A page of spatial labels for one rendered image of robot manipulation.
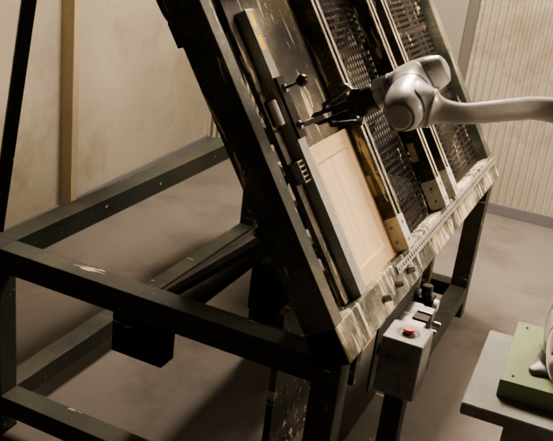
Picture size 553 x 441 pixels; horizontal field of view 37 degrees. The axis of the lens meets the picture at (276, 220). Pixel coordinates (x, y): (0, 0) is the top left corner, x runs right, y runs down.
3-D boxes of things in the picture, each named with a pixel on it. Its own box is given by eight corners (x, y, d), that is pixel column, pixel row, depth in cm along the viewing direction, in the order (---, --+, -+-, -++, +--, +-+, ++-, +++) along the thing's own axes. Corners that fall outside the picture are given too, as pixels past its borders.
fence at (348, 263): (350, 298, 263) (361, 296, 261) (234, 15, 251) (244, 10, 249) (356, 293, 268) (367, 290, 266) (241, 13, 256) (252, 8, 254)
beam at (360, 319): (318, 372, 246) (350, 365, 241) (303, 335, 245) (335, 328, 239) (479, 181, 435) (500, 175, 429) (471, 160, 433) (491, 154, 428)
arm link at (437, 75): (390, 63, 231) (381, 82, 221) (442, 42, 223) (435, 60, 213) (407, 96, 235) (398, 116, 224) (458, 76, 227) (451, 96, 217)
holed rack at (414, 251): (398, 275, 287) (400, 274, 287) (395, 267, 287) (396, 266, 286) (494, 162, 428) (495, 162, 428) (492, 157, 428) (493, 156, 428)
